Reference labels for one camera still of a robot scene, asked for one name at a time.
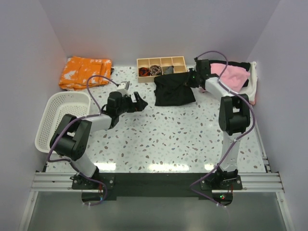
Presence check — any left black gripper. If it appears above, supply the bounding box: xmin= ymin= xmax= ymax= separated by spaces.
xmin=116 ymin=92 xmax=147 ymax=116

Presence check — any black t-shirt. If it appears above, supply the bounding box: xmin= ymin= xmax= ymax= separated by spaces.
xmin=154 ymin=72 xmax=196 ymax=106
xmin=209 ymin=59 xmax=251 ymax=89

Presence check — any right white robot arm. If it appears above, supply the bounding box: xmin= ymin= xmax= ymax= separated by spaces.
xmin=186 ymin=57 xmax=251 ymax=189

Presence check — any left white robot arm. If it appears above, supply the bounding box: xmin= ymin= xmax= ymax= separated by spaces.
xmin=48 ymin=91 xmax=148 ymax=189

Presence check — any wooden compartment tray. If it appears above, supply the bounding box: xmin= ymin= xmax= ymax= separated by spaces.
xmin=137 ymin=56 xmax=188 ymax=83

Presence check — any grey folded sock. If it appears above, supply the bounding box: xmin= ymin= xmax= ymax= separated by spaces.
xmin=163 ymin=66 xmax=174 ymax=75

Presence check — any orange black rolled sock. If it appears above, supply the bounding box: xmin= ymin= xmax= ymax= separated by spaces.
xmin=138 ymin=67 xmax=150 ymax=77

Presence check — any pink folded t-shirt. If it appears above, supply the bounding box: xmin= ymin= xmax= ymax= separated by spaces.
xmin=201 ymin=63 xmax=251 ymax=93

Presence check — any brown patterned rolled sock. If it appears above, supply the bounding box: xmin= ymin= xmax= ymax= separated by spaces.
xmin=150 ymin=65 xmax=161 ymax=76

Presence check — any black folded t-shirt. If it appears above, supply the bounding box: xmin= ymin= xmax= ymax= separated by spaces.
xmin=209 ymin=59 xmax=251 ymax=89

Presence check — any white folded t-shirt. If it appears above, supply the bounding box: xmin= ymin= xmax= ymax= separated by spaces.
xmin=239 ymin=61 xmax=258 ymax=105

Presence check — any white plastic perforated basket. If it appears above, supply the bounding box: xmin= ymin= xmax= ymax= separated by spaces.
xmin=35 ymin=91 xmax=91 ymax=153

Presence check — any orange white folded cloth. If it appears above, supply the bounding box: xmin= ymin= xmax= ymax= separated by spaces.
xmin=59 ymin=56 xmax=112 ymax=91

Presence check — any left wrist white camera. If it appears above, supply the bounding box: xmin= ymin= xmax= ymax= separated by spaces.
xmin=116 ymin=81 xmax=130 ymax=96

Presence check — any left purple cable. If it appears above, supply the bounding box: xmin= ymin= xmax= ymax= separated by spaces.
xmin=47 ymin=75 xmax=121 ymax=206

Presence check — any black mounting base plate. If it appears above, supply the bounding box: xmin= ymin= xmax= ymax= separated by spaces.
xmin=70 ymin=173 xmax=243 ymax=205

